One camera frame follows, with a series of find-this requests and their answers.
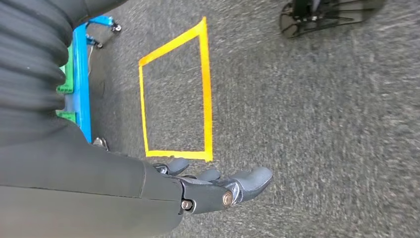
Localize blue metal shelf rack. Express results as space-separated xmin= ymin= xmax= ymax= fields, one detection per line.
xmin=70 ymin=14 xmax=123 ymax=152

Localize green plastic crate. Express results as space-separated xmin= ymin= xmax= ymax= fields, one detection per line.
xmin=55 ymin=43 xmax=75 ymax=95
xmin=55 ymin=110 xmax=77 ymax=125

